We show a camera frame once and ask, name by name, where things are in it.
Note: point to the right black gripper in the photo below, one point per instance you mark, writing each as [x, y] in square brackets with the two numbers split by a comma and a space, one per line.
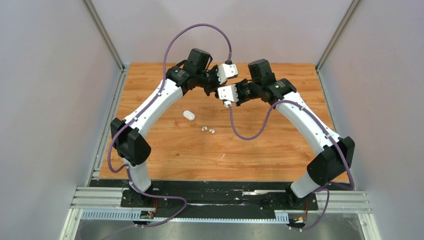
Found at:
[240, 100]

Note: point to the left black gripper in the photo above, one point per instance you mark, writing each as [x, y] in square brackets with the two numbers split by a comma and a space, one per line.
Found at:
[209, 91]

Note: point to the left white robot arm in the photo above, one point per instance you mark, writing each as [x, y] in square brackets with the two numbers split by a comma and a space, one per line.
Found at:
[129, 135]

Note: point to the white charging case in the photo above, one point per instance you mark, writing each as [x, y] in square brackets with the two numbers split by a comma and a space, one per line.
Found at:
[189, 115]

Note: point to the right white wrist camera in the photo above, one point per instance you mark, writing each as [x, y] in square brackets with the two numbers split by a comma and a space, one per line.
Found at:
[228, 94]

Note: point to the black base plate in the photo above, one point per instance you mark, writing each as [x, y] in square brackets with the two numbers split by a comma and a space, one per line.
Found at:
[218, 199]

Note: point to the aluminium frame rail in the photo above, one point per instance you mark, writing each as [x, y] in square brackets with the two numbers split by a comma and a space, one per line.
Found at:
[103, 203]

